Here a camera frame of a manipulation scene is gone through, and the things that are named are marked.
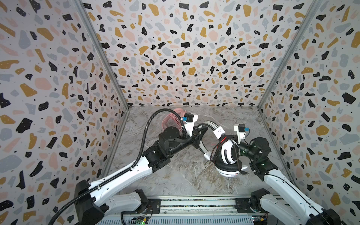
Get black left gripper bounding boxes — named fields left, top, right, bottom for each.
left=167, top=125, right=208, bottom=158

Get pink headphones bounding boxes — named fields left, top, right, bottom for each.
left=162, top=108, right=186, bottom=132

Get white black headphones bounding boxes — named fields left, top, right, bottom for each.
left=198, top=121, right=248, bottom=178

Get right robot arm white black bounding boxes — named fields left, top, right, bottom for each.
left=239, top=137, right=341, bottom=225

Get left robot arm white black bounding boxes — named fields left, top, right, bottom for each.
left=74, top=127, right=208, bottom=225

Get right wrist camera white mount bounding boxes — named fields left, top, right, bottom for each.
left=233, top=124, right=250, bottom=144

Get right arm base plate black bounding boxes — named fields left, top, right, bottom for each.
left=234, top=197, right=262, bottom=213

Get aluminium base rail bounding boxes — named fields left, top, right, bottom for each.
left=77, top=195, right=317, bottom=225

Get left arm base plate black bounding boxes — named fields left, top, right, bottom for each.
left=120, top=198, right=161, bottom=216

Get aluminium corner post right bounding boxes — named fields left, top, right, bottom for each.
left=257, top=0, right=321, bottom=112

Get aluminium corner post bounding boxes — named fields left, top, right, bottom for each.
left=73, top=0, right=129, bottom=112
left=257, top=0, right=321, bottom=112

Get aluminium corner post left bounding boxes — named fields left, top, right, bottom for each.
left=73, top=0, right=129, bottom=112

